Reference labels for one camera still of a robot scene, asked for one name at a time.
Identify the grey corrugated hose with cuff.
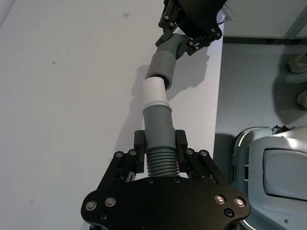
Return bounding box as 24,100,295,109
145,33,186,91

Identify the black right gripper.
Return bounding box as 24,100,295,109
155,0,226,61

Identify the grey hose with white end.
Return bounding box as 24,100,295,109
142,76,179,178

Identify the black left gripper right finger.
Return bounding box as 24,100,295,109
175,129,227,185

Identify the thin cable with clear plug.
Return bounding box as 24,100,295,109
216,6,237,25

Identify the grey shoe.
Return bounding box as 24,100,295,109
286,54,307,74
296,90,307,109

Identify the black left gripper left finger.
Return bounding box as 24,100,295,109
97,130,147,190

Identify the grey partition frame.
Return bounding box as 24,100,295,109
223,11,307,44

